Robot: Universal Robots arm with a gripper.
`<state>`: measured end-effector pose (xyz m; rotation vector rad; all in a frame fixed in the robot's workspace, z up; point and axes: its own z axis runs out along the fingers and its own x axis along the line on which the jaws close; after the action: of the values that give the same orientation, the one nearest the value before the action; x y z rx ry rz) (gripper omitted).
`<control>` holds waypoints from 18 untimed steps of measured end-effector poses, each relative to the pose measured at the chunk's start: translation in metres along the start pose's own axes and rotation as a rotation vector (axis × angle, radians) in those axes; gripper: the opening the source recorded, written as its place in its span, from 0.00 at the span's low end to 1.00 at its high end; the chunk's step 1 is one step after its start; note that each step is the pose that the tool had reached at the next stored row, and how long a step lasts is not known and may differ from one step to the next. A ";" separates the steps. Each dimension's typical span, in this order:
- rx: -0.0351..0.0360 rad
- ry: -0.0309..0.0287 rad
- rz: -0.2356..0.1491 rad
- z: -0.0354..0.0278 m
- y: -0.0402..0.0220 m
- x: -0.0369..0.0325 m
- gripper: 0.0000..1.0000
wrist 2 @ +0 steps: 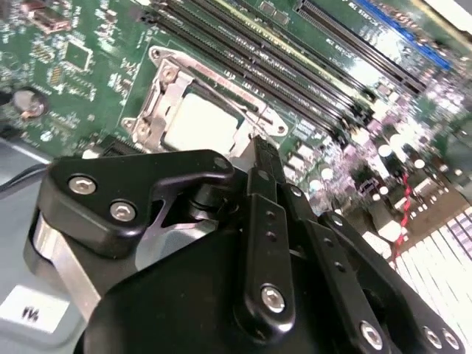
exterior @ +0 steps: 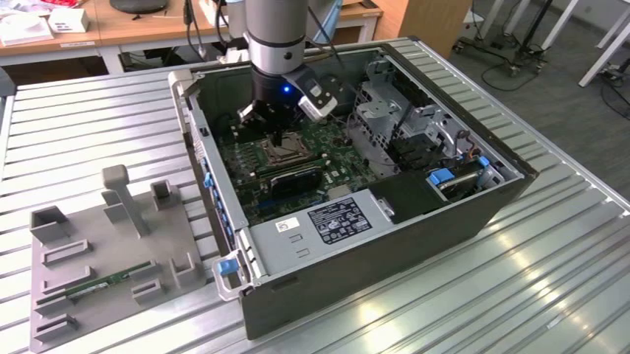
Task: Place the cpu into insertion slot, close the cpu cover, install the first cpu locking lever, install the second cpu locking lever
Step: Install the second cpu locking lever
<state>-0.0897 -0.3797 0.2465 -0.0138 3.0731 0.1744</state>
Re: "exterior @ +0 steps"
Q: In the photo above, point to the silver CPU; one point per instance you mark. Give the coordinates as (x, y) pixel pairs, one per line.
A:
(290, 150)

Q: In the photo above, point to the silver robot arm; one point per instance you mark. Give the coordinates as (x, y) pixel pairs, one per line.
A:
(275, 33)

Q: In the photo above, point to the CPU socket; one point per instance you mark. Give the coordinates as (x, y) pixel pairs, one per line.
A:
(291, 161)

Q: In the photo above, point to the green RAM stick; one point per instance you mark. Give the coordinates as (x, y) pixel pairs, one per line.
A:
(94, 287)
(287, 170)

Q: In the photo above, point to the metal drive cage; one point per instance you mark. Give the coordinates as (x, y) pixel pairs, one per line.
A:
(377, 110)

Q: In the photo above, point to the green motherboard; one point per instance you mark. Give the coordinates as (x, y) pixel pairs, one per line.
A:
(339, 155)

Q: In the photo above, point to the wooden desk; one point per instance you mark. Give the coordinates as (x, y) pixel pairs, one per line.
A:
(162, 26)
(74, 38)

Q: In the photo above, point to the small blue clip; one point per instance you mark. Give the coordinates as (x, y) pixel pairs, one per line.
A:
(206, 179)
(482, 161)

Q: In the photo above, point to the black round bowl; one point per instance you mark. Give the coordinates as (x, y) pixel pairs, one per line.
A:
(138, 5)

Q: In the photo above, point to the wooden cabinet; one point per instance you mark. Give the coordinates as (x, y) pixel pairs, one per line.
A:
(433, 22)

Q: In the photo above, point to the grey power supply unit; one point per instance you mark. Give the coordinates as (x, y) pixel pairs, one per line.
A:
(286, 243)

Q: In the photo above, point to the blue drive latch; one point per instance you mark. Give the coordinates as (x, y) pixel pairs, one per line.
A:
(440, 177)

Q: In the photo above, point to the white printed box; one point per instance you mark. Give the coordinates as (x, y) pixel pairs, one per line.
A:
(69, 20)

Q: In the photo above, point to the red white packet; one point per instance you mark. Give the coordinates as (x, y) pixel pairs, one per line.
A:
(62, 3)

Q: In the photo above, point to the white square tray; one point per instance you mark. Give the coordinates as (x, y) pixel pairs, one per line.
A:
(27, 31)

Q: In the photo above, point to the black wheeled stand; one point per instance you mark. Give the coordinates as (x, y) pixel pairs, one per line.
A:
(526, 57)

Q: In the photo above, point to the grey parts rack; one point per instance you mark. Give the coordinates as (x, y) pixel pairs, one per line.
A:
(123, 258)

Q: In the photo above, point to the clear plastic bag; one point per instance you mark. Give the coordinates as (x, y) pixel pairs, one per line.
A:
(19, 7)

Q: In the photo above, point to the black PC case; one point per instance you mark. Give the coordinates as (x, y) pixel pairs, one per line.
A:
(369, 280)

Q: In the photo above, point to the white tape strip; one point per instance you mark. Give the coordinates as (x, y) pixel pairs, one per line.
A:
(553, 322)

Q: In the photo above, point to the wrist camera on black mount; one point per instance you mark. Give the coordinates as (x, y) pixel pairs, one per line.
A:
(317, 105)

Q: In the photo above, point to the white table frame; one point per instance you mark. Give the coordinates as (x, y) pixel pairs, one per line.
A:
(589, 79)

